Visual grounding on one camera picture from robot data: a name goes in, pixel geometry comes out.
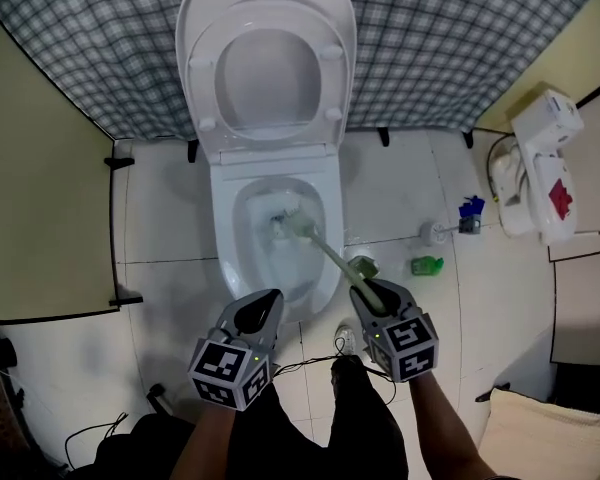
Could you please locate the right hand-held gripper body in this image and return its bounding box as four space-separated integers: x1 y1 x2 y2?
361 309 441 385

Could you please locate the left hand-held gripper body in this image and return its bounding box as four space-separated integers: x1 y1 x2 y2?
186 326 280 413

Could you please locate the green toilet brush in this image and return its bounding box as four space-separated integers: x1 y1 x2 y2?
268 202 387 315

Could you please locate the person's right forearm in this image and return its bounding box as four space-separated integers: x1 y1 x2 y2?
408 370 487 480

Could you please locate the person's left forearm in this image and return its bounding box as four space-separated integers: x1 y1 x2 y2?
169 396 237 480

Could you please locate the white shoe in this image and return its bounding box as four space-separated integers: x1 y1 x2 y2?
333 323 357 357

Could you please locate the green bottle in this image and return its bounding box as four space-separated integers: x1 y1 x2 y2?
410 254 446 277

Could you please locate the person's right leg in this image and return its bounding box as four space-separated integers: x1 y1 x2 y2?
327 355 410 480

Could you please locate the person's leg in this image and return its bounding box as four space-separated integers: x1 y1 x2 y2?
95 382 331 480
327 355 410 480

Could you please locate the person's left leg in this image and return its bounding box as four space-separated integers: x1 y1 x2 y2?
95 382 331 480

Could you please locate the cream fabric cushion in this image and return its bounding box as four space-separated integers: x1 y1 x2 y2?
479 386 600 480

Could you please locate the red cloth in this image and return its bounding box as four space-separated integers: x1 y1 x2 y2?
548 177 577 217

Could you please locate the large cream partition panel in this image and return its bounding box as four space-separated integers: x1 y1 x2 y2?
0 0 122 325

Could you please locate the yellow partition panel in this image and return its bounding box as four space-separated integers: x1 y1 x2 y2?
472 10 600 137

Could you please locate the grey plaid cloth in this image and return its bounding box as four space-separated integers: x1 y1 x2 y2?
0 0 600 142

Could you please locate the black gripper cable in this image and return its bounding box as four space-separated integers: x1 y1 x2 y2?
271 337 397 405

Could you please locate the black floor bracket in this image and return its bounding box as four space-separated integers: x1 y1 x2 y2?
148 382 175 415

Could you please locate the grey hose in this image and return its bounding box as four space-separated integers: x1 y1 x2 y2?
486 132 517 204

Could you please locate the black floor cable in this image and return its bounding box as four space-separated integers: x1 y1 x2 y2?
63 411 130 471

